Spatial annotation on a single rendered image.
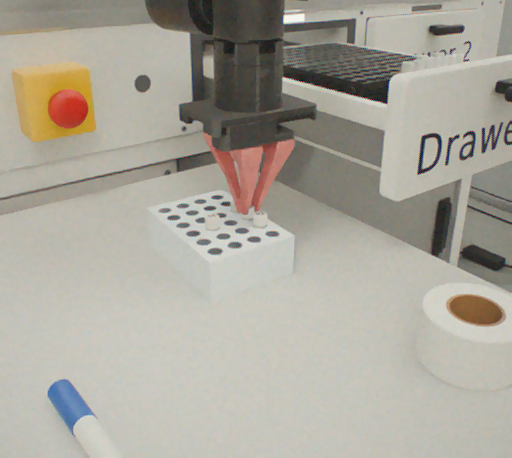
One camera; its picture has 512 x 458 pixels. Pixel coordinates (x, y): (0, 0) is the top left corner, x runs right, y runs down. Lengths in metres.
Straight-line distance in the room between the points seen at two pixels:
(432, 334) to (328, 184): 0.60
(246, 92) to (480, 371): 0.26
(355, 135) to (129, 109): 0.29
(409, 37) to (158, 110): 0.45
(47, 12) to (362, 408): 0.50
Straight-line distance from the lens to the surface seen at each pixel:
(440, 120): 0.53
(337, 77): 0.62
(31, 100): 0.62
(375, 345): 0.43
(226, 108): 0.46
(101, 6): 0.69
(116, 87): 0.70
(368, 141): 0.54
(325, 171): 0.96
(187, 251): 0.48
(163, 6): 0.51
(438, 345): 0.40
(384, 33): 0.94
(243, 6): 0.44
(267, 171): 0.49
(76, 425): 0.36
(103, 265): 0.54
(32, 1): 0.66
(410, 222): 1.20
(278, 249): 0.48
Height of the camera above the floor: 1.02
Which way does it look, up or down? 23 degrees down
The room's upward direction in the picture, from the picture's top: straight up
